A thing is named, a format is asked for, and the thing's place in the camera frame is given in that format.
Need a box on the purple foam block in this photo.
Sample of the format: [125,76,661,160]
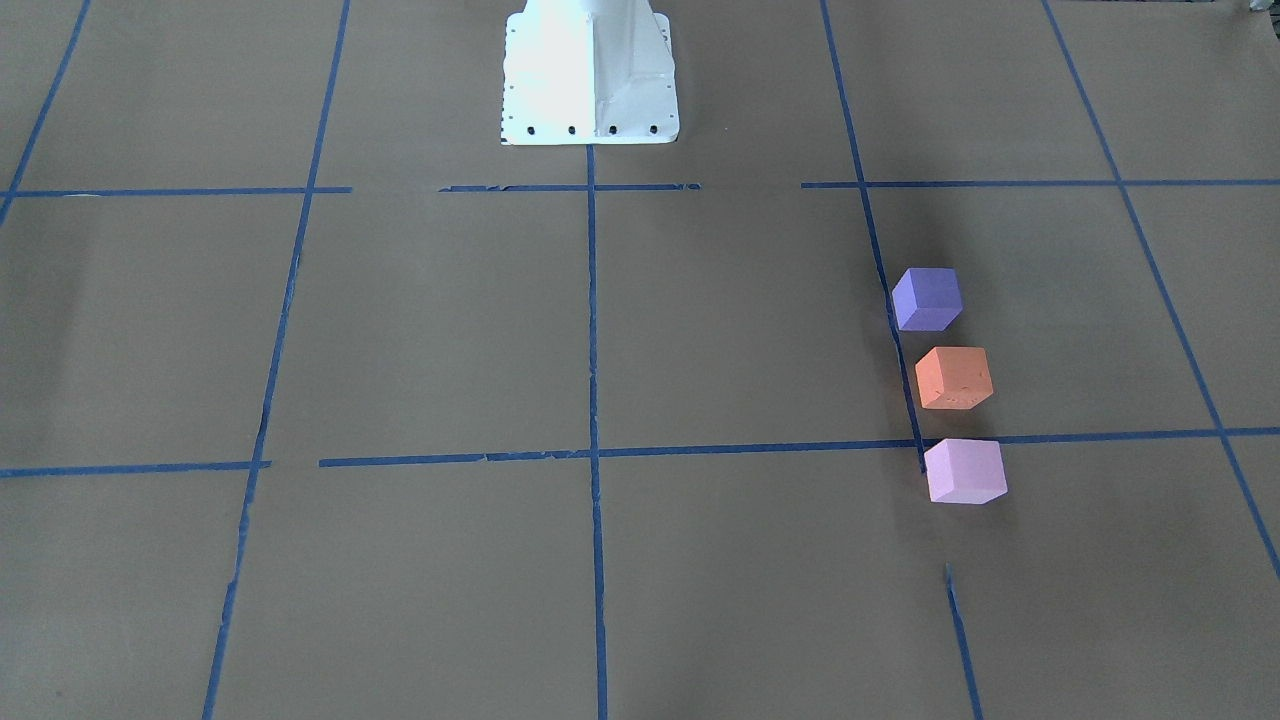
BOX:
[890,266,965,332]

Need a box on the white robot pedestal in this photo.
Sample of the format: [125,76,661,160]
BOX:
[500,1,681,146]

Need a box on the pink foam block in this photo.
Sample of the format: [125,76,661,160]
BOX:
[924,438,1009,505]

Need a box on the orange foam block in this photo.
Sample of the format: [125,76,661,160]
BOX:
[914,346,995,411]

